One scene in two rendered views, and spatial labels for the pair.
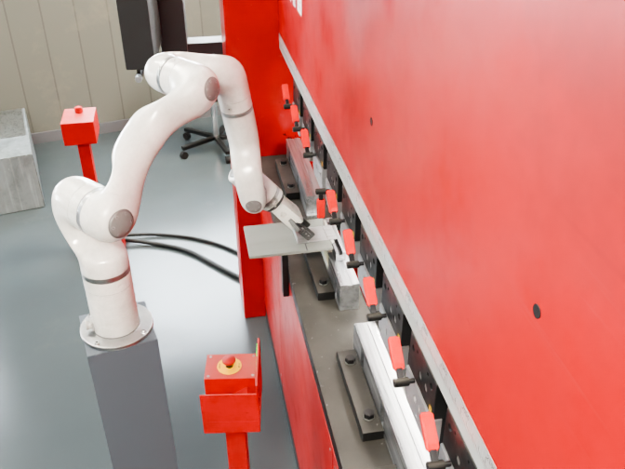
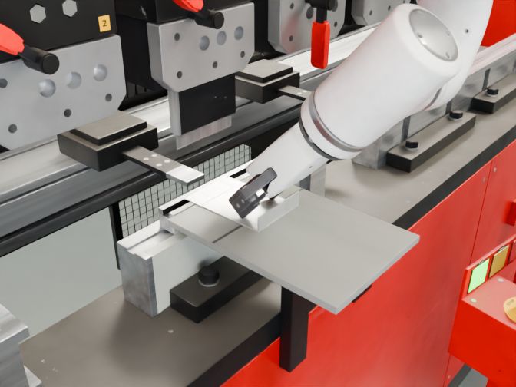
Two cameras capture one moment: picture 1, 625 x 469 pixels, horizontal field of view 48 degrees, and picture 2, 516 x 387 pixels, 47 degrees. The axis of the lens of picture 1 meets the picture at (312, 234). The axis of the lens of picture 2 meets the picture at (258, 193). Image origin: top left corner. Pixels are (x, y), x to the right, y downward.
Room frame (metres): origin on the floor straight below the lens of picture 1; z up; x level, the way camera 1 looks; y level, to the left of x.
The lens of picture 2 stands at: (2.33, 0.55, 1.41)
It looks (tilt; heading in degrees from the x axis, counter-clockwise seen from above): 30 degrees down; 231
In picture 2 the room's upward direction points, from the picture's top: straight up
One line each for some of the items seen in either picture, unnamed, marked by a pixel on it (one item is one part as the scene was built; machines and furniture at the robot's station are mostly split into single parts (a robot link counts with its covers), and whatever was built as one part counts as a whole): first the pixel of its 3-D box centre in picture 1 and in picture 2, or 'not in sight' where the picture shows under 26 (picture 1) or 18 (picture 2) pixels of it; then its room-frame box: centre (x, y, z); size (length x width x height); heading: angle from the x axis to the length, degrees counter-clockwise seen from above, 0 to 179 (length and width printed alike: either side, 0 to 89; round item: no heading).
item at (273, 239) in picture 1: (286, 237); (290, 230); (1.91, 0.08, 1.00); 0.26 x 0.18 x 0.01; 100
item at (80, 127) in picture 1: (91, 181); not in sight; (3.38, 1.19, 0.42); 0.25 x 0.20 x 0.83; 100
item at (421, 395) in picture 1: (439, 386); not in sight; (0.97, -0.24, 1.26); 0.15 x 0.09 x 0.17; 10
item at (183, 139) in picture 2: not in sight; (203, 104); (1.93, -0.07, 1.13); 0.10 x 0.02 x 0.10; 10
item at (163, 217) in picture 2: (334, 239); (219, 193); (1.91, -0.07, 0.99); 0.20 x 0.03 x 0.03; 10
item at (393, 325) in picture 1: (408, 320); not in sight; (1.17, -0.20, 1.26); 0.15 x 0.09 x 0.17; 10
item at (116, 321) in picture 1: (112, 299); not in sight; (1.46, 0.52, 1.09); 0.19 x 0.19 x 0.18
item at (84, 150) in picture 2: not in sight; (137, 149); (1.96, -0.22, 1.01); 0.26 x 0.12 x 0.05; 100
